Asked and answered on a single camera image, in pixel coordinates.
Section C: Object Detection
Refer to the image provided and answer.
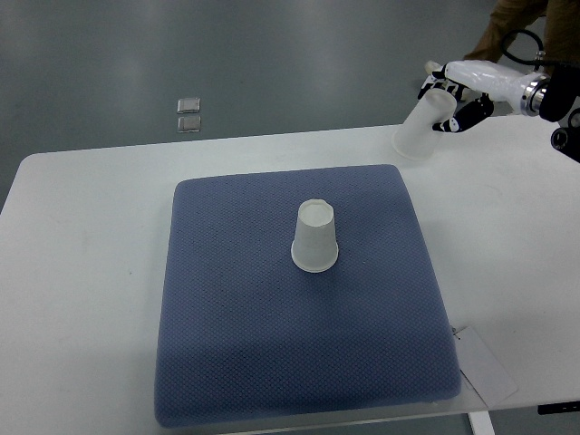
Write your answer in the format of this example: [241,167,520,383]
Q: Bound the white paper tag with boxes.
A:
[454,327,518,408]

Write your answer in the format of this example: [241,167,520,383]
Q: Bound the blue textured cushion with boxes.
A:
[154,164,461,428]

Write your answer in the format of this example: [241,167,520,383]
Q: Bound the metal floor plate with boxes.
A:
[177,97,200,114]
[178,115,201,133]

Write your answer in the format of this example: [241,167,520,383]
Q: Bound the black table control panel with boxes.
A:
[537,401,580,415]

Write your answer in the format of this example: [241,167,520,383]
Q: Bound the lower metal floor plate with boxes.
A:
[178,115,201,133]

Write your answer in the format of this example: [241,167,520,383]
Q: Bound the person in brown trousers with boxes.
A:
[463,0,579,82]

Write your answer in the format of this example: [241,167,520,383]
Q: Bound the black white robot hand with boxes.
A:
[418,60,549,133]

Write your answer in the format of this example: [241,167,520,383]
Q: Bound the upper metal floor plate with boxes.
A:
[177,97,200,114]

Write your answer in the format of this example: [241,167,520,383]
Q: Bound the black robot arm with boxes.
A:
[500,29,579,163]

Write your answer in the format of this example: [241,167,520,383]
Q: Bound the white table leg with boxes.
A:
[468,411,496,435]

